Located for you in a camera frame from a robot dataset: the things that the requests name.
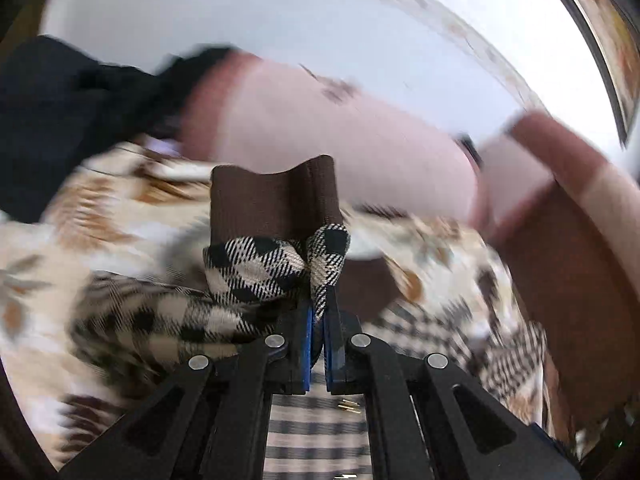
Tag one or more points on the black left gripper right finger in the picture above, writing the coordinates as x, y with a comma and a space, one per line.
427, 418

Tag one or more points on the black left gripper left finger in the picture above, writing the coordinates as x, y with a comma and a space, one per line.
207, 420

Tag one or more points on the black white plaid garment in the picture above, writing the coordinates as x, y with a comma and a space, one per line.
276, 241

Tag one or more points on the cream leaf print blanket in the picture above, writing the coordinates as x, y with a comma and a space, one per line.
106, 294

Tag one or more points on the pink upholstered headboard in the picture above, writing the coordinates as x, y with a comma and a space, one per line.
267, 117

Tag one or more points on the dark navy cloth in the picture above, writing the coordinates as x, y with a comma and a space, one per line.
60, 107

